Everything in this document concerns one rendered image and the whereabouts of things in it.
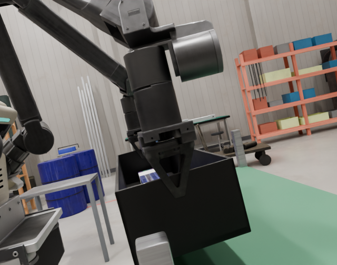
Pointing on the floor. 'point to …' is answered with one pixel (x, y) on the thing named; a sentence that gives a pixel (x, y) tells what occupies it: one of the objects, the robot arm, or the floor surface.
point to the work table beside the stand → (89, 199)
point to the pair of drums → (91, 165)
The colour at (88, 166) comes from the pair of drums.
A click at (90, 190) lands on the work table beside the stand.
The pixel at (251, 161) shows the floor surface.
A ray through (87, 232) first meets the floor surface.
